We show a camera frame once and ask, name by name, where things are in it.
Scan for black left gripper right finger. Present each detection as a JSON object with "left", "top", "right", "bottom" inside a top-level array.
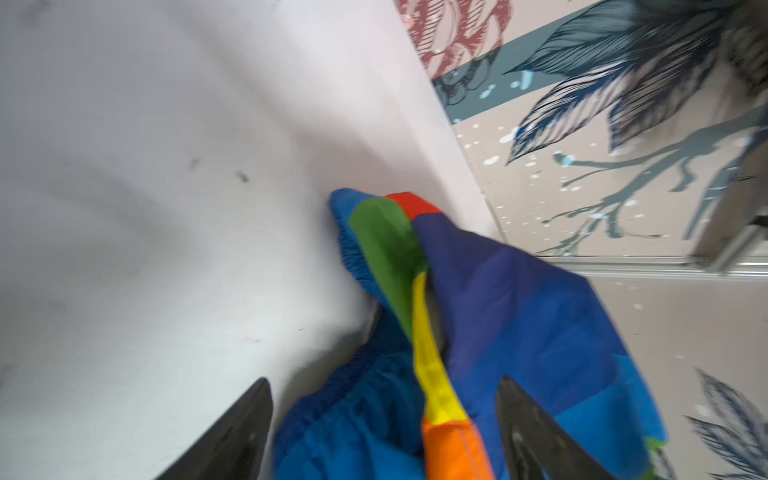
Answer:
[{"left": 495, "top": 376, "right": 613, "bottom": 480}]

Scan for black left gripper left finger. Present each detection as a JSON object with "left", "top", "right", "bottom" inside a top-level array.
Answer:
[{"left": 158, "top": 377, "right": 273, "bottom": 480}]

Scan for rainbow striped shorts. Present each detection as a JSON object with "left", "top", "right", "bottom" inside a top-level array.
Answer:
[{"left": 273, "top": 188, "right": 667, "bottom": 479}]

